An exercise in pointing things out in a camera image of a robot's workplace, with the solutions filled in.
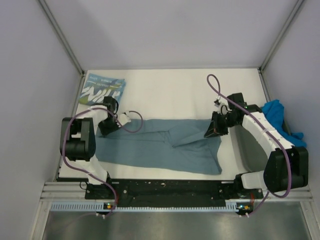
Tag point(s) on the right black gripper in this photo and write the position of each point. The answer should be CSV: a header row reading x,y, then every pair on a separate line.
x,y
214,129

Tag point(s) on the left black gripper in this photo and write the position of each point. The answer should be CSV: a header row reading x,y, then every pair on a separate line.
x,y
104,131

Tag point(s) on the grey-blue t shirt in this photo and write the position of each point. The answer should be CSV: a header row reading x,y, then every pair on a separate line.
x,y
173,144

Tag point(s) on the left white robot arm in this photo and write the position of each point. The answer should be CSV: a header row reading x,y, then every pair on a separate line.
x,y
78,138

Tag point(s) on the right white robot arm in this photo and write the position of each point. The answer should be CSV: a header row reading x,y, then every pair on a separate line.
x,y
287,165

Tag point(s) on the folded printed blue t shirt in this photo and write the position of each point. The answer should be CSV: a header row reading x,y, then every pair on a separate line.
x,y
97,87

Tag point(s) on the grey plastic bin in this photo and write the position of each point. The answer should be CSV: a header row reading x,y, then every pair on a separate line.
x,y
250,150

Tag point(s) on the bright blue t shirt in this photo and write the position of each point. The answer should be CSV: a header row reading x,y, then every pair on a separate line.
x,y
274,112

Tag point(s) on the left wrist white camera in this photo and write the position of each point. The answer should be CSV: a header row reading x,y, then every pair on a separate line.
x,y
123,119

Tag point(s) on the wrist white camera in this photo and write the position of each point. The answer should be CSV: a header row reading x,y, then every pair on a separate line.
x,y
222,108
123,119

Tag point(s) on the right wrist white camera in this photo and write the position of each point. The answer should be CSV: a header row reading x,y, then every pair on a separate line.
x,y
222,108

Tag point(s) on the left aluminium frame post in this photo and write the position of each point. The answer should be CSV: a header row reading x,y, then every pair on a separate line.
x,y
60,35

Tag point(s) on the aluminium frame post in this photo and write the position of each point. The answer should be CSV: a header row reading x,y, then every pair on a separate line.
x,y
294,13
60,35

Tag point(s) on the right aluminium frame post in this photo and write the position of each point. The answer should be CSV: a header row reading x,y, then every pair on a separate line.
x,y
294,13

